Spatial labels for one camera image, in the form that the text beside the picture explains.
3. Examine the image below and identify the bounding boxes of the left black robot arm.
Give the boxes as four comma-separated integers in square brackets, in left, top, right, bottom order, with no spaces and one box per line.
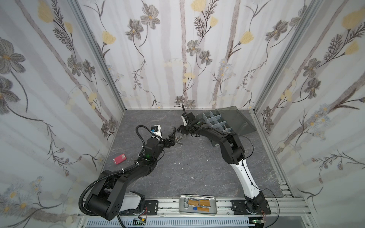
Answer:
[78,125,177,220]

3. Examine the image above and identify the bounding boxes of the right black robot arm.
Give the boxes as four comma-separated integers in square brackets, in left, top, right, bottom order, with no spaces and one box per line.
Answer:
[180,106,271,215]

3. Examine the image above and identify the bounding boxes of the grey compartment organizer box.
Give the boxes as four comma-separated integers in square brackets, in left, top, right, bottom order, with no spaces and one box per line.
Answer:
[197,106,257,141]

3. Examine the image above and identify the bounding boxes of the small pink red block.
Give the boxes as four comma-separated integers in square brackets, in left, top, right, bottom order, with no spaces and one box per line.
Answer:
[113,154,126,165]

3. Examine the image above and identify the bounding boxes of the metal tray with tools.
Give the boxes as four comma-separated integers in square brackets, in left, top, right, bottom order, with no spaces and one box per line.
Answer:
[179,194,217,215]

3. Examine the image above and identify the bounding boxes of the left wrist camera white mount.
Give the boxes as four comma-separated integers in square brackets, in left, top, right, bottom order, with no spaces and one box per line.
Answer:
[151,124,162,138]

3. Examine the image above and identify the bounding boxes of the black corrugated cable conduit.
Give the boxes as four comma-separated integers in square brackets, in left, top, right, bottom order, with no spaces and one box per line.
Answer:
[78,168,137,216]

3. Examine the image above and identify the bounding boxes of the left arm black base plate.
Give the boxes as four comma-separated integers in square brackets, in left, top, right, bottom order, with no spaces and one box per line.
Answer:
[124,200,159,216]

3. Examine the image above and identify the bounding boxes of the white slotted cable duct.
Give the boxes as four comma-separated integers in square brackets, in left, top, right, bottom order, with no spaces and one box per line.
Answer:
[85,218,254,228]

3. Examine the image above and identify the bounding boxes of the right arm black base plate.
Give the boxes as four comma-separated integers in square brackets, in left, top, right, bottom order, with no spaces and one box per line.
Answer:
[231,200,271,215]

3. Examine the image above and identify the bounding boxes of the aluminium frame rail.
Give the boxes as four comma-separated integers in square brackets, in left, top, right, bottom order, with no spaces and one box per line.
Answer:
[77,198,311,219]

